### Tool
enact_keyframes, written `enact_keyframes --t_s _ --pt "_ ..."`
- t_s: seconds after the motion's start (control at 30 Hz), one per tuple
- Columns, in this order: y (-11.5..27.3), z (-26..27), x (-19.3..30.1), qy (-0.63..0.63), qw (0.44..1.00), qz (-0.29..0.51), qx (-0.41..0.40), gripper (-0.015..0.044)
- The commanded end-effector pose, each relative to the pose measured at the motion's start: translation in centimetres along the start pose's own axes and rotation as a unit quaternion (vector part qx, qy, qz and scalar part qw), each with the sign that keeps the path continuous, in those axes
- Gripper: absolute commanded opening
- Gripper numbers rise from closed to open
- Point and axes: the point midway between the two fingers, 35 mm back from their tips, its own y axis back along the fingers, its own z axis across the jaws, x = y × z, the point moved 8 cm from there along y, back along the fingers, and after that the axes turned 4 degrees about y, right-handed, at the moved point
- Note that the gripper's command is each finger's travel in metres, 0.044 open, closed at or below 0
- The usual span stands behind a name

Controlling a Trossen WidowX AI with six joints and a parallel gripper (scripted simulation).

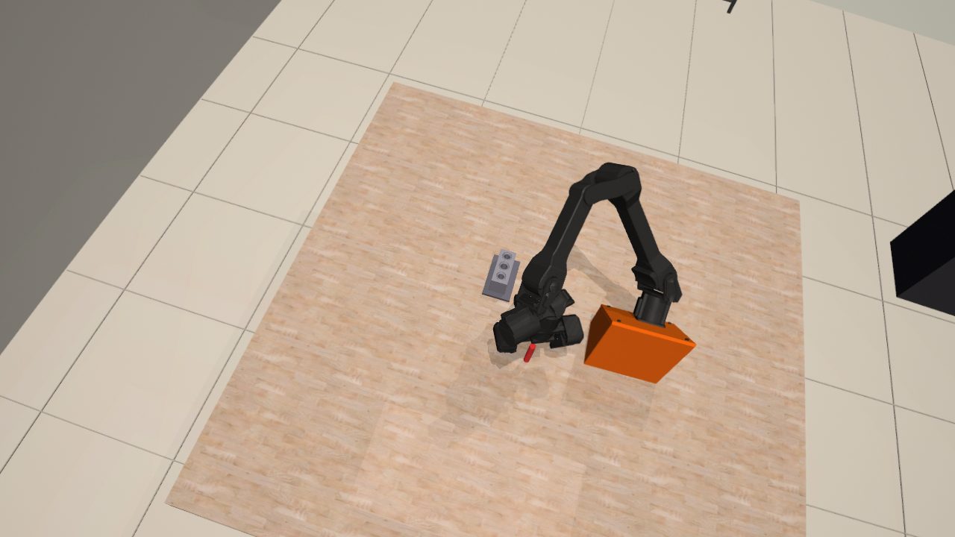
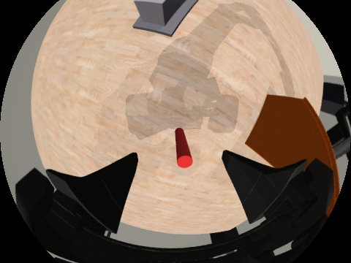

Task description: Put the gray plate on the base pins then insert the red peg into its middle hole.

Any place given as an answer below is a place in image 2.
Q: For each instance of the red peg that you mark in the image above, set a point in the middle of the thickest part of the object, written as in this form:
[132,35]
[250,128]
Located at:
[183,155]

